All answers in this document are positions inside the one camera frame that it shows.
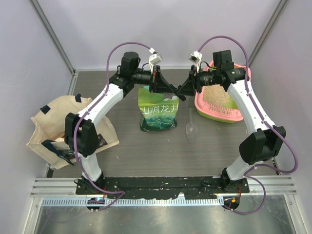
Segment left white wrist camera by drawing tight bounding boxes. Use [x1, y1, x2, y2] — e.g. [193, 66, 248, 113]
[148, 53, 162, 72]

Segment cat litter granules pile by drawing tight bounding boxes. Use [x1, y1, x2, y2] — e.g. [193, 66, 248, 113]
[203, 85, 231, 106]

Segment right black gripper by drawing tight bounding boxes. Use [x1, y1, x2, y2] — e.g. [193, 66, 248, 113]
[177, 65, 220, 97]

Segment black bag clip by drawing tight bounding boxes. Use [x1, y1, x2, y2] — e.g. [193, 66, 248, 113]
[170, 84, 186, 101]

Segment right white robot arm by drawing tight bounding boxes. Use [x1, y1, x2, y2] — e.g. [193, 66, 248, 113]
[177, 50, 286, 193]

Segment pink green litter box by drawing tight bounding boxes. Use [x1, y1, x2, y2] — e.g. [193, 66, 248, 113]
[194, 60, 252, 124]

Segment beige canvas tote bag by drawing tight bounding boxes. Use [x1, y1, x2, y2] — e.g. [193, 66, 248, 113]
[26, 94, 119, 169]

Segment items inside tote bag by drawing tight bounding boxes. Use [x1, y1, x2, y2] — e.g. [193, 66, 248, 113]
[55, 137, 64, 143]

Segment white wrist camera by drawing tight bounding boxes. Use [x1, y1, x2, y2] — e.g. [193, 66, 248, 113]
[188, 51, 202, 71]
[148, 53, 162, 72]

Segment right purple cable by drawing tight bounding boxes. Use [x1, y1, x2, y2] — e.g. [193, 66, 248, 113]
[198, 36, 299, 215]

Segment green cat litter bag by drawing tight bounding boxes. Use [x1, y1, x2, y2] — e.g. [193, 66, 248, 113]
[138, 88, 179, 132]

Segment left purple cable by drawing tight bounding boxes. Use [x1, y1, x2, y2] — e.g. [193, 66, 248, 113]
[73, 41, 156, 213]

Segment aluminium frame rail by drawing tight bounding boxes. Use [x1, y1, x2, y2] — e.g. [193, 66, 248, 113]
[31, 175, 296, 210]

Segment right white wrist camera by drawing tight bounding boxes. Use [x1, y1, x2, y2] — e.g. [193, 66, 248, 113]
[188, 51, 202, 71]

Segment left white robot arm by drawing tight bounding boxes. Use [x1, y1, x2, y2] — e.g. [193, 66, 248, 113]
[64, 52, 173, 195]

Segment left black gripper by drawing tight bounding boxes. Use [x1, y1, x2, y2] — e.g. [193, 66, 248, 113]
[132, 65, 173, 94]

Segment purple cable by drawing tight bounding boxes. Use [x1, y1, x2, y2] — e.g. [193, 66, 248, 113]
[73, 41, 156, 213]
[198, 36, 299, 215]

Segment clear plastic scoop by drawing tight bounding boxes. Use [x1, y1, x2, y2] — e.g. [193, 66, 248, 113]
[185, 107, 198, 144]

